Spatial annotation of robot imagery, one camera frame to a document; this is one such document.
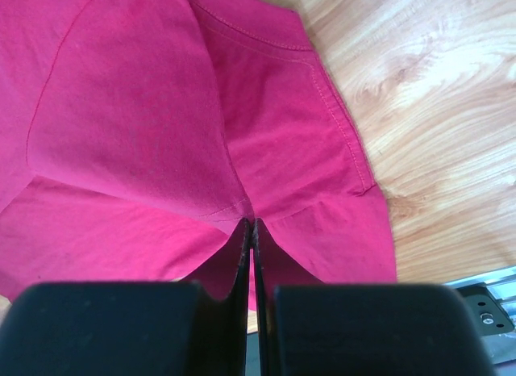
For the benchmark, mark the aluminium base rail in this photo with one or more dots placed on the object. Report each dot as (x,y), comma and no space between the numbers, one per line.
(491,300)

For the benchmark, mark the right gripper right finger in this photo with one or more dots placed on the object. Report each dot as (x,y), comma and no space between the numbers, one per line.
(307,327)

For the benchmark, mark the magenta t shirt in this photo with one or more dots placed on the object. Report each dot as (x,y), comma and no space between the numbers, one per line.
(136,134)

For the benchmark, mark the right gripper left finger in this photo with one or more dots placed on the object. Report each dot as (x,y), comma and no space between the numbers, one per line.
(195,326)

